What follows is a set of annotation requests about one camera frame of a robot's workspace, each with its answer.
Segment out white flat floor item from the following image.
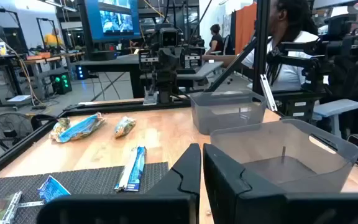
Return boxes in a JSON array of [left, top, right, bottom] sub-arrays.
[[6, 94, 32, 104]]

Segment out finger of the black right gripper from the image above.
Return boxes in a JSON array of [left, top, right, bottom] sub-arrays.
[[167, 49, 182, 91], [154, 49, 168, 91]]

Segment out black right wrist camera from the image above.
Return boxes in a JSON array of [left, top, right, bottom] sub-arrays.
[[158, 27, 180, 48]]

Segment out silver metal bracket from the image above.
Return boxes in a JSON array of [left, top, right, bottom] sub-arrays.
[[259, 73, 278, 112]]

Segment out person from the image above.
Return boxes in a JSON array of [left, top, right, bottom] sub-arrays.
[[202, 0, 331, 93], [44, 27, 64, 50], [205, 24, 225, 56]]

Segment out grey translucent plastic bin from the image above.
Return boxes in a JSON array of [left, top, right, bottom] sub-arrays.
[[190, 89, 267, 136], [209, 118, 358, 194]]

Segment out dark woven table mat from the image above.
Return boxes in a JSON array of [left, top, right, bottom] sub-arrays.
[[0, 161, 170, 224]]

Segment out device with blue lights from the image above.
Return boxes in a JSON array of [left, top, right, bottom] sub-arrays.
[[75, 64, 89, 81]]

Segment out grey chair armrest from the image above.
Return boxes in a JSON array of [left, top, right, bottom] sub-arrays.
[[311, 98, 358, 139]]

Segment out black aluminium table frame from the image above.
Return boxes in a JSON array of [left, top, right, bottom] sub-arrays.
[[0, 0, 273, 185]]

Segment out wooden-top desk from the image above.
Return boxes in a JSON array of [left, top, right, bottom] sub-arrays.
[[23, 51, 85, 100]]

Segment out large blue-screen monitor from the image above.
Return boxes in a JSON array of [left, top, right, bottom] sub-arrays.
[[84, 0, 142, 44]]

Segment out yellow cable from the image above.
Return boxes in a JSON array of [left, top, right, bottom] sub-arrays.
[[0, 23, 48, 110]]

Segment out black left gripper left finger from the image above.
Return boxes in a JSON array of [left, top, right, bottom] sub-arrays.
[[36, 142, 202, 224]]

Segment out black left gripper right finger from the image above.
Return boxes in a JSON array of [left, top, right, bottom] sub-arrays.
[[202, 142, 358, 224]]

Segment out computer tower green lights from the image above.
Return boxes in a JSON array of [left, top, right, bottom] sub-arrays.
[[50, 72, 73, 96]]

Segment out black floor fan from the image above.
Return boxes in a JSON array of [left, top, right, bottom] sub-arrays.
[[0, 112, 58, 152]]

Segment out orange partition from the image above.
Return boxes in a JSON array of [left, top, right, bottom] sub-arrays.
[[234, 2, 258, 56]]

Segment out black control box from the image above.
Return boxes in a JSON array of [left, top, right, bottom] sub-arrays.
[[273, 90, 326, 123]]

